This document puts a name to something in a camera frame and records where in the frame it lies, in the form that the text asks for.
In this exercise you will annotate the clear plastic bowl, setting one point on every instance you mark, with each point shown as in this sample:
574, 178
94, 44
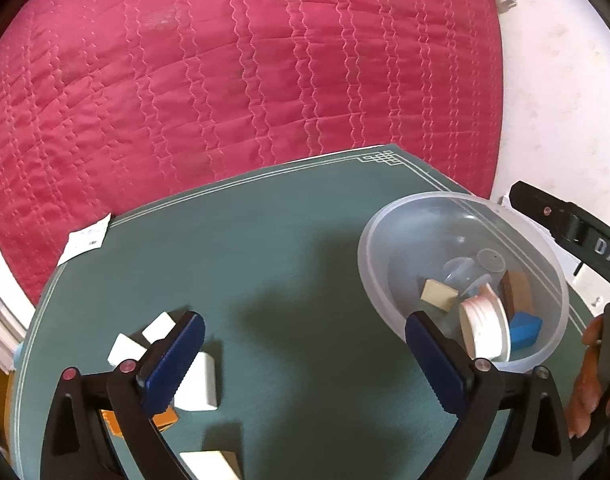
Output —
463, 242

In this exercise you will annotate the patterned curtain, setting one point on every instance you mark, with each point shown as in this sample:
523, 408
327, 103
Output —
16, 313

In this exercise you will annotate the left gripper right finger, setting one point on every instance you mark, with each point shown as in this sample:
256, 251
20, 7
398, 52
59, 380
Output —
534, 442

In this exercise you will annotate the blue foam block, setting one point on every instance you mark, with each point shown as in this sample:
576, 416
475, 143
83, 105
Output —
524, 330

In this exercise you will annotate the white tape spool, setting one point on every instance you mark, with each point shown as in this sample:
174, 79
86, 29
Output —
485, 326

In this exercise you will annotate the red quilted bedspread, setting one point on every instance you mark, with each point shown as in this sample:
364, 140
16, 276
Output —
107, 105

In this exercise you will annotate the white marked cube block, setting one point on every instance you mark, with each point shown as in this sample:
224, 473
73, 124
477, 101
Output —
125, 348

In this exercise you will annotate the orange block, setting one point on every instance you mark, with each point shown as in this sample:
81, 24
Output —
162, 421

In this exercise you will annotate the long brown wooden block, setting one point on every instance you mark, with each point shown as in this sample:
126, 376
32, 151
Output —
516, 292

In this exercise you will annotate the beige wedge block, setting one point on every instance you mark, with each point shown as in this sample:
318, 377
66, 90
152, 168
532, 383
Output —
439, 295

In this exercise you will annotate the white charger adapter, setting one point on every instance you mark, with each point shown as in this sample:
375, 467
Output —
197, 390

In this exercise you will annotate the person right hand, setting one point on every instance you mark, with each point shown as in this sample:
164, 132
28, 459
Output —
587, 390

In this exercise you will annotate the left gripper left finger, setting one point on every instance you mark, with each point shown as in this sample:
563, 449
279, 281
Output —
76, 443

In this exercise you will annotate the white paper card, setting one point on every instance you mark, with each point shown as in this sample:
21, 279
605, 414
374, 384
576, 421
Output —
84, 240

